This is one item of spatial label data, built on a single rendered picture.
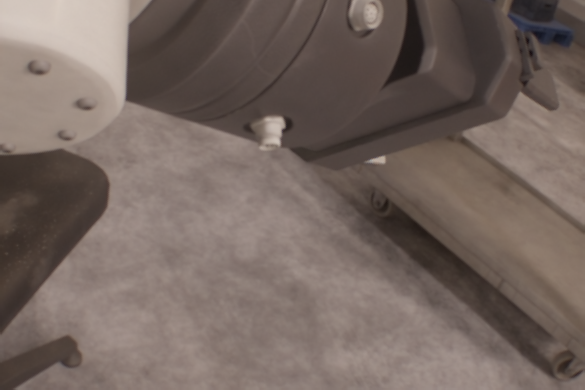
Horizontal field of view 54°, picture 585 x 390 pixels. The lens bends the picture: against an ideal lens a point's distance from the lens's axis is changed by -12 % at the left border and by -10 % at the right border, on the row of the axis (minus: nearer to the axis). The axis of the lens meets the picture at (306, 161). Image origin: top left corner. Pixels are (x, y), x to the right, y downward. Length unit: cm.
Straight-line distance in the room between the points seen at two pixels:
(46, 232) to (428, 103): 56
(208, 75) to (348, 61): 5
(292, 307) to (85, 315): 50
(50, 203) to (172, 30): 63
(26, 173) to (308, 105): 67
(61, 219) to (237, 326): 78
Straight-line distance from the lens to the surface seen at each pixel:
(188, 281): 154
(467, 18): 26
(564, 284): 174
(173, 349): 138
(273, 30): 17
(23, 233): 74
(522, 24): 488
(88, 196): 80
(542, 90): 30
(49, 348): 126
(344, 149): 28
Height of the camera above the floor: 104
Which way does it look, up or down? 29 degrees down
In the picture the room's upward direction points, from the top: 16 degrees clockwise
